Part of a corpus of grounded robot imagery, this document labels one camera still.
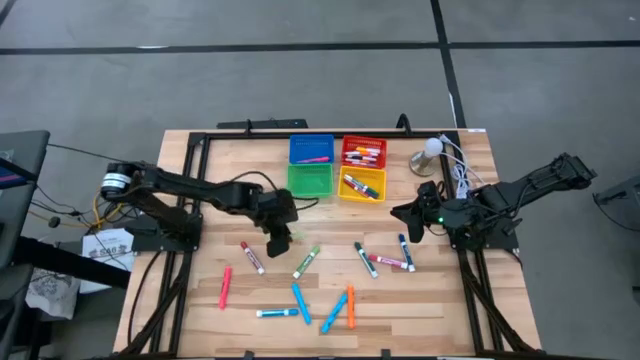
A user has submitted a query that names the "black diagonal beam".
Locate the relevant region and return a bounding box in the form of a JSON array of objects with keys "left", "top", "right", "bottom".
[{"left": 12, "top": 234, "right": 132, "bottom": 290}]

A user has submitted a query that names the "white printed paper sheet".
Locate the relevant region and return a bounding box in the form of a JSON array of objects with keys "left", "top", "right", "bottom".
[{"left": 81, "top": 227, "right": 136, "bottom": 295}]

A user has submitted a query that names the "red plastic basket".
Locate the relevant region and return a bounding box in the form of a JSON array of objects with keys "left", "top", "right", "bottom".
[{"left": 340, "top": 135, "right": 388, "bottom": 171}]

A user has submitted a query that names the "orange Sharpie highlighter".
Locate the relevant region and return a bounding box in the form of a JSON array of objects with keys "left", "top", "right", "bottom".
[{"left": 346, "top": 284, "right": 357, "bottom": 331}]

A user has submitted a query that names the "thick teal Expo marker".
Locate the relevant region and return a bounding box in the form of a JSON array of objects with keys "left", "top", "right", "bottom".
[{"left": 255, "top": 307, "right": 300, "bottom": 319}]

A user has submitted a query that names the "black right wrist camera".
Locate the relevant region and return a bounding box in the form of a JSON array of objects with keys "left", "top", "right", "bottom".
[{"left": 408, "top": 219, "right": 428, "bottom": 245}]

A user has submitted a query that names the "green plastic basket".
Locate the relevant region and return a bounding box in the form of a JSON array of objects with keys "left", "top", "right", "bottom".
[{"left": 286, "top": 162, "right": 335, "bottom": 200}]

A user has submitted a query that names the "yellow cable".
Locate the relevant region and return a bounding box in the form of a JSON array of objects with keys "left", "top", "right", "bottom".
[{"left": 28, "top": 191, "right": 125, "bottom": 232}]

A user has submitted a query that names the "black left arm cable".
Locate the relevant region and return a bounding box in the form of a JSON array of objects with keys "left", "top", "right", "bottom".
[{"left": 228, "top": 170, "right": 321, "bottom": 212}]

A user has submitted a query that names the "black bar device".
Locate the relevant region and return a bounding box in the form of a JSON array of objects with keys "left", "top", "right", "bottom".
[{"left": 216, "top": 118, "right": 310, "bottom": 132}]

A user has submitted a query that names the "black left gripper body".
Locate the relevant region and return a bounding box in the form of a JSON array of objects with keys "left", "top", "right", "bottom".
[{"left": 247, "top": 188, "right": 302, "bottom": 237}]

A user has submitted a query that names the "dark grey side desk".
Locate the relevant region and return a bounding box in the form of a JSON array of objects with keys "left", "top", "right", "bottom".
[{"left": 0, "top": 129, "right": 51, "bottom": 269}]

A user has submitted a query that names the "grey patterned cloth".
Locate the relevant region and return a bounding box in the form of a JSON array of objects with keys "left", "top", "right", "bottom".
[{"left": 24, "top": 267, "right": 82, "bottom": 321}]

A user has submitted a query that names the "dark grey floor stand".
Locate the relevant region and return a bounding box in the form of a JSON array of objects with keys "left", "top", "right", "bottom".
[{"left": 592, "top": 173, "right": 640, "bottom": 207}]

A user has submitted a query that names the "thick light green Expo marker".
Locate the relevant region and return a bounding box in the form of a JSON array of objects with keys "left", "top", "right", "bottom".
[{"left": 292, "top": 245, "right": 322, "bottom": 280}]

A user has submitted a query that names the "blue plastic basket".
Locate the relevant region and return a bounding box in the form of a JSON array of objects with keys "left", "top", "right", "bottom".
[{"left": 288, "top": 132, "right": 336, "bottom": 166}]

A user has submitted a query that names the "white bulb lamp wooden base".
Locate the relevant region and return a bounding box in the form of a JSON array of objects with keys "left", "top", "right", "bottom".
[{"left": 408, "top": 136, "right": 446, "bottom": 179}]

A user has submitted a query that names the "thin red capped marker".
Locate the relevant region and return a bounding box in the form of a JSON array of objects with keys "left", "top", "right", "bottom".
[{"left": 343, "top": 178, "right": 369, "bottom": 200}]

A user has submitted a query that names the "open laptop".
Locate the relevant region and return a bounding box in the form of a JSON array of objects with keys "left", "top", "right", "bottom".
[{"left": 0, "top": 148, "right": 37, "bottom": 190}]

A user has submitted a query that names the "thick red Expo marker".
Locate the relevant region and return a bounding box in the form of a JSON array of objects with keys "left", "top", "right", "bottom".
[{"left": 239, "top": 241, "right": 266, "bottom": 276}]

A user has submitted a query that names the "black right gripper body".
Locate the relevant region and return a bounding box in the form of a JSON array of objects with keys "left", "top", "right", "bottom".
[{"left": 417, "top": 180, "right": 472, "bottom": 234}]

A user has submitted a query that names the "thick blue Expo marker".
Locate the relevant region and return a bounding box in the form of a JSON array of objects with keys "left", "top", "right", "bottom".
[{"left": 398, "top": 233, "right": 417, "bottom": 274}]

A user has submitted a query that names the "light blue highlighter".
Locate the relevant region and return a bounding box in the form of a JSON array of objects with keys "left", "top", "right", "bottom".
[
  {"left": 320, "top": 292, "right": 349, "bottom": 335},
  {"left": 291, "top": 282, "right": 314, "bottom": 326}
]

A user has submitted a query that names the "white power strip with cord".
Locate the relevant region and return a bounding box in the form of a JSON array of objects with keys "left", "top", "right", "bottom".
[{"left": 438, "top": 132, "right": 487, "bottom": 201}]

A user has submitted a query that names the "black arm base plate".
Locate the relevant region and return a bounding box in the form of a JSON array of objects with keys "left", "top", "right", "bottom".
[
  {"left": 445, "top": 208, "right": 522, "bottom": 253},
  {"left": 124, "top": 219, "right": 202, "bottom": 254}
]

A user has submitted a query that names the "thick magenta Expo marker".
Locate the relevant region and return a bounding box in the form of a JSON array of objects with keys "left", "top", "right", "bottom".
[{"left": 367, "top": 253, "right": 409, "bottom": 271}]

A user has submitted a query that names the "yellow plastic basket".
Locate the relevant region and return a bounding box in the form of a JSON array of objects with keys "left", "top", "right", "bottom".
[{"left": 337, "top": 164, "right": 389, "bottom": 205}]

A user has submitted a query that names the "thick dark green Expo marker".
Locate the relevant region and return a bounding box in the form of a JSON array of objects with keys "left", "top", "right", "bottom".
[{"left": 353, "top": 241, "right": 380, "bottom": 280}]

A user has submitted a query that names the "thin green Expo marker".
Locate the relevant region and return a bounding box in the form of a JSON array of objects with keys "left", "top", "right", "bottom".
[{"left": 344, "top": 173, "right": 380, "bottom": 197}]

